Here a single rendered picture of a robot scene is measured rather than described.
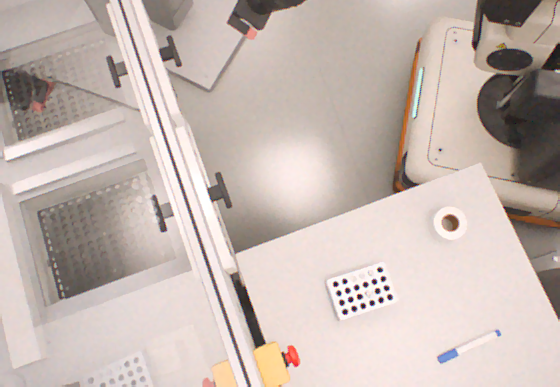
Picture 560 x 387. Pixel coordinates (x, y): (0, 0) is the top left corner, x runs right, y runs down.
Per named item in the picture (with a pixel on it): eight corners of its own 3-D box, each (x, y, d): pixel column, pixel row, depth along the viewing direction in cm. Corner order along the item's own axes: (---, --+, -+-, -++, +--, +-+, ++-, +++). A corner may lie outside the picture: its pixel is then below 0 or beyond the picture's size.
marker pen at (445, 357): (495, 328, 107) (498, 328, 105) (499, 335, 106) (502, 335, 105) (435, 356, 105) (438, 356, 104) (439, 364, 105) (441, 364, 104)
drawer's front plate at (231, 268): (192, 143, 112) (183, 124, 101) (237, 271, 105) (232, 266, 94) (184, 145, 111) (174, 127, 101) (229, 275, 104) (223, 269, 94)
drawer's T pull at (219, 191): (220, 172, 102) (219, 170, 100) (233, 207, 100) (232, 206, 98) (203, 178, 101) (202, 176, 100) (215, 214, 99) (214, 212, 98)
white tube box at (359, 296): (381, 263, 110) (384, 261, 107) (395, 302, 108) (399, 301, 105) (325, 281, 110) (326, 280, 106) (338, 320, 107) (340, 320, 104)
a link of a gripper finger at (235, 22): (213, 26, 110) (230, 21, 102) (228, -4, 111) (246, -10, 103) (239, 43, 114) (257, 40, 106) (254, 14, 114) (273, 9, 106)
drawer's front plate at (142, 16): (150, 21, 119) (137, -8, 109) (189, 132, 112) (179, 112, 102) (143, 23, 119) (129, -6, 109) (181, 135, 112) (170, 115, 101)
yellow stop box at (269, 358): (279, 338, 99) (279, 340, 92) (293, 376, 97) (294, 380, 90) (254, 348, 99) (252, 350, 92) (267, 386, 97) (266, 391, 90)
